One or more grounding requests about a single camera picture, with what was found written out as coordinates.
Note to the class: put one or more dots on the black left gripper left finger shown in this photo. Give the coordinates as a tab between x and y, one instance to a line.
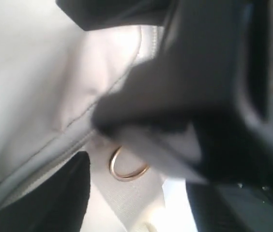
58	205

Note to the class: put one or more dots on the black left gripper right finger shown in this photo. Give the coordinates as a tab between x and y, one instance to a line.
202	109

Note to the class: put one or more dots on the beige duffel bag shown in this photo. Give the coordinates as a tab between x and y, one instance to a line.
57	58

